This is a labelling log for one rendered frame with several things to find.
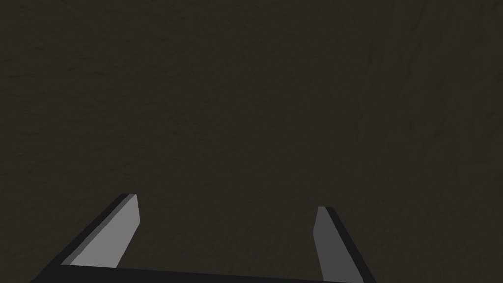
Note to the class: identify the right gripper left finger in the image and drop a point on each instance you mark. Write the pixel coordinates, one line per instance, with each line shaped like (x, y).
(107, 238)

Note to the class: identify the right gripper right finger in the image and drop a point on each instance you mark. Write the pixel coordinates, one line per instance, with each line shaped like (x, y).
(337, 249)

